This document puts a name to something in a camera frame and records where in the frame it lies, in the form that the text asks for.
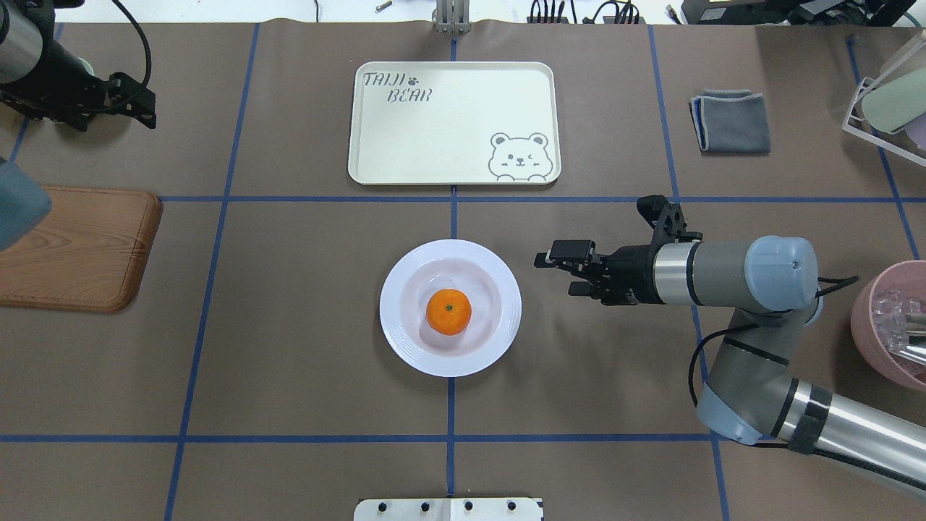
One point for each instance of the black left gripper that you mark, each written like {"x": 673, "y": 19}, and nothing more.
{"x": 64, "y": 83}

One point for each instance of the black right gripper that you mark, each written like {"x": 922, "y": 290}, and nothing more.
{"x": 634, "y": 273}

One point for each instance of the white round plate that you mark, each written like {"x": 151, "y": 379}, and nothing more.
{"x": 476, "y": 271}

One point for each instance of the orange fruit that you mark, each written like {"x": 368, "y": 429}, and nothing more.
{"x": 448, "y": 311}

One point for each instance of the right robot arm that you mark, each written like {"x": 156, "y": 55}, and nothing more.
{"x": 774, "y": 288}

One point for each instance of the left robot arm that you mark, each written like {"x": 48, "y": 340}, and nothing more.
{"x": 41, "y": 79}

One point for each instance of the wooden grain serving tray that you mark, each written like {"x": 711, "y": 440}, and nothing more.
{"x": 89, "y": 254}

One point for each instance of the cream bear tray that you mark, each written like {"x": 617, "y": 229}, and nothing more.
{"x": 454, "y": 123}

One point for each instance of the light green bowl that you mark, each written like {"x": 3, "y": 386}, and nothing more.
{"x": 86, "y": 66}

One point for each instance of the folded grey cloth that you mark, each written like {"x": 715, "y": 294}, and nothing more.
{"x": 731, "y": 122}

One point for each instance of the pink bowl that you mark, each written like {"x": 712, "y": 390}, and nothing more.
{"x": 909, "y": 278}

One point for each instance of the clear ice cubes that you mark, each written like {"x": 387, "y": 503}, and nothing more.
{"x": 891, "y": 301}

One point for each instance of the metal scoop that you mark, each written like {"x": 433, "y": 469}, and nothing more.
{"x": 906, "y": 336}

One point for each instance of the green cup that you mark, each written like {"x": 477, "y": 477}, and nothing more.
{"x": 889, "y": 107}

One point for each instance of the aluminium frame post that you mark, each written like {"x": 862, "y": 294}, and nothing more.
{"x": 452, "y": 17}

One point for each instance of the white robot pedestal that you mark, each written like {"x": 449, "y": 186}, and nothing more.
{"x": 450, "y": 508}

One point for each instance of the white wire cup rack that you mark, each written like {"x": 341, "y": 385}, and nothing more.
{"x": 908, "y": 142}

